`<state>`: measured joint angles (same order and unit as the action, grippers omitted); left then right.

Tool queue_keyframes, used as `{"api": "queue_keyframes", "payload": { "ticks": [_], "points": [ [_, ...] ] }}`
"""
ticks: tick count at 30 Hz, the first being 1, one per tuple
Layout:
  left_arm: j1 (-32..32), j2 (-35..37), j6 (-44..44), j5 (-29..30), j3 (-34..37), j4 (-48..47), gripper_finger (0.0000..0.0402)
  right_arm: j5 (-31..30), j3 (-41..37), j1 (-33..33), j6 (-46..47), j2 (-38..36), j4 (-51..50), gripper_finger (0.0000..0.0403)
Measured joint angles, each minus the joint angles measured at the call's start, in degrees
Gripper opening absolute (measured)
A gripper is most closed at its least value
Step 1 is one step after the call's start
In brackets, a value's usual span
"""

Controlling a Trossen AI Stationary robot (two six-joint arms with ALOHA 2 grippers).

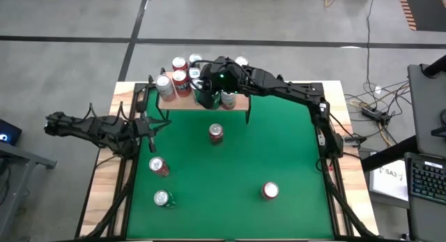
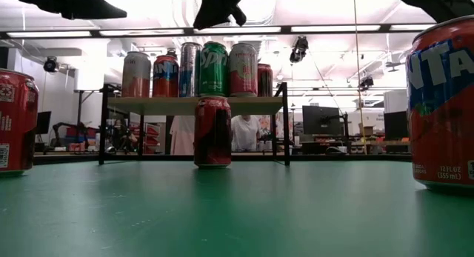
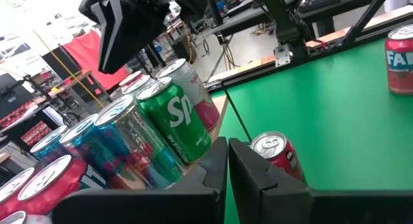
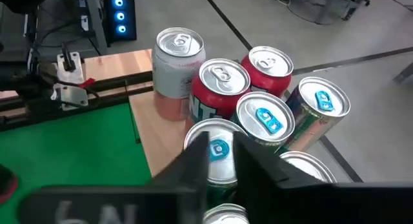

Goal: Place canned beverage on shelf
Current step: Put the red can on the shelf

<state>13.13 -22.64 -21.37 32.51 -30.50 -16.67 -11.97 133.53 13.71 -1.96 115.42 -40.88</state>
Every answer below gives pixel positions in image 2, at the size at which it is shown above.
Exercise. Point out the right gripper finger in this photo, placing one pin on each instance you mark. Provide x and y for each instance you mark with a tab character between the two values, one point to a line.
240	16
209	16

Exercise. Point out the white and red can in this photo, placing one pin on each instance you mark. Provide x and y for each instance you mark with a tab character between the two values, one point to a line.
243	70

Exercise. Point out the green Sprite can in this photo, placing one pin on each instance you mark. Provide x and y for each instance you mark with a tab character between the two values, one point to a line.
213	70

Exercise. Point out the blue silver Red Bull can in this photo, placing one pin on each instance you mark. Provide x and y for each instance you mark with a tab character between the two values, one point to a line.
189	70

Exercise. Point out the orange Fanta can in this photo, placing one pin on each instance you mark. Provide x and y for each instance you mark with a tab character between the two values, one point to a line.
165	77
444	120

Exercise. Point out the silver beverage can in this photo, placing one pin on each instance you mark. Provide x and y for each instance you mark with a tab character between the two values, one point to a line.
136	77

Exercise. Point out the person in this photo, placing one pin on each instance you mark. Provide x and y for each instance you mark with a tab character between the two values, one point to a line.
245	133
120	136

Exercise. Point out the red Star Wars Coca-Cola can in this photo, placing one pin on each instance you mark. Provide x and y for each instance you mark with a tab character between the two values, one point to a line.
213	135
16	123

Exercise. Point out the white cloth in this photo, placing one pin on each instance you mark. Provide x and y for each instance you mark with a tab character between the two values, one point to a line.
182	135

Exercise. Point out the black computer monitor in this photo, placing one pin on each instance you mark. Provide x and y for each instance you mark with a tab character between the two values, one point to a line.
396	125
320	120
43	121

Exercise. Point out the white panel on stand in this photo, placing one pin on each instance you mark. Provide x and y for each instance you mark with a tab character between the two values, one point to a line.
89	75

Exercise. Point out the red storage rack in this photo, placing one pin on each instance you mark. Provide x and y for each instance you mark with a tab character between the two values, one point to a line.
152	140

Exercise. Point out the cardboard box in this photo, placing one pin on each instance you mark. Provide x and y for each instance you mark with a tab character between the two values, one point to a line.
368	130

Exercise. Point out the white cabinet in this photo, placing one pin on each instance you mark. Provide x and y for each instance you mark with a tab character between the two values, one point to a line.
395	100

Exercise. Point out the red and blue storage bins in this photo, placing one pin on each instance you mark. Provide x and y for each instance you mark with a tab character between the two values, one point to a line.
79	138

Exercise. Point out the long cluttered workbench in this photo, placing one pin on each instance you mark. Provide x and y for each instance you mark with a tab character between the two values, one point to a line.
370	143

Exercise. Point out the green table mat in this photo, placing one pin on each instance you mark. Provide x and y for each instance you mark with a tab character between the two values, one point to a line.
185	220

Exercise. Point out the black ceiling light rail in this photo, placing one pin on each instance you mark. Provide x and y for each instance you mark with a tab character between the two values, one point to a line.
189	30

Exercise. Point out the black ceiling-mounted camera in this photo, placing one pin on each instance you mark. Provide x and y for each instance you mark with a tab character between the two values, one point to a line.
299	49
366	82
50	64

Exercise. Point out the wooden shelf with black frame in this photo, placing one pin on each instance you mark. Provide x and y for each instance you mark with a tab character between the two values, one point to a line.
166	105

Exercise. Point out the black aluminium table frame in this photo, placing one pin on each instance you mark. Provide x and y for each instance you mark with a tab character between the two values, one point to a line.
74	157

